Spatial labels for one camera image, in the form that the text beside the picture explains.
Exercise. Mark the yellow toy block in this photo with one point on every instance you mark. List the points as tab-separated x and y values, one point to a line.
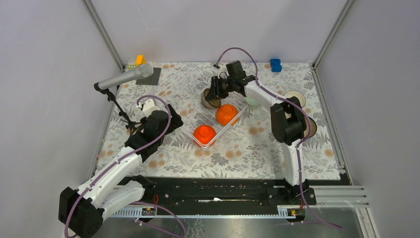
140	59

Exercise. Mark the blue toy block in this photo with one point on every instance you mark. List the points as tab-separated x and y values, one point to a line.
275	65

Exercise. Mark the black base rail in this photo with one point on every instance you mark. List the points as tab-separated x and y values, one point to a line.
206	196

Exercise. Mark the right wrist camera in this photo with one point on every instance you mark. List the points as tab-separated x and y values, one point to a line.
223	72

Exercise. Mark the silver microphone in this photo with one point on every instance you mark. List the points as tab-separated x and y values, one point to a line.
121	78

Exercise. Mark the black microphone stand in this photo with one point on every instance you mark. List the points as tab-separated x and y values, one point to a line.
131	125

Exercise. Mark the white wire dish rack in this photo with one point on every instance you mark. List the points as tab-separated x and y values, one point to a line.
181	85

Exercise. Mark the dark blue glazed bowl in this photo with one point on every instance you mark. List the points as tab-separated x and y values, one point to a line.
311	128

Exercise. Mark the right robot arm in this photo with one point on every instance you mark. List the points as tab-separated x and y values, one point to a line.
290	125

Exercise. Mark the grey lego baseplate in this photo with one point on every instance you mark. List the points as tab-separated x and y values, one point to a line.
149	76

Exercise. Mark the orange bowl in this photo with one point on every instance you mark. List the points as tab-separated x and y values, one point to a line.
226	113
204	134

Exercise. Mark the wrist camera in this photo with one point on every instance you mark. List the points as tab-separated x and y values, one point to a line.
149	105
223	72

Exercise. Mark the black gold-rimmed bowl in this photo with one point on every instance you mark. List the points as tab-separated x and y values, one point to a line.
212	104

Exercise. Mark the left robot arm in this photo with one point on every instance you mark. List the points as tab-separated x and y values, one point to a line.
83	210

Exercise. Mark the teal and white bowl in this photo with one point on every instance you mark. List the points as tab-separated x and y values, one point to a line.
298	95

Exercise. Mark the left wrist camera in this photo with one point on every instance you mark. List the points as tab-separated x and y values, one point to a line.
149	105

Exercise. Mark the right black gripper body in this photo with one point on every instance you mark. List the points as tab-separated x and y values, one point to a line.
226	86

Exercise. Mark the pale green bowl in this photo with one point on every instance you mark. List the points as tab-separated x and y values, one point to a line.
252	102

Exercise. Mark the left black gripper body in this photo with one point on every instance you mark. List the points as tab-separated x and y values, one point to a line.
143	120

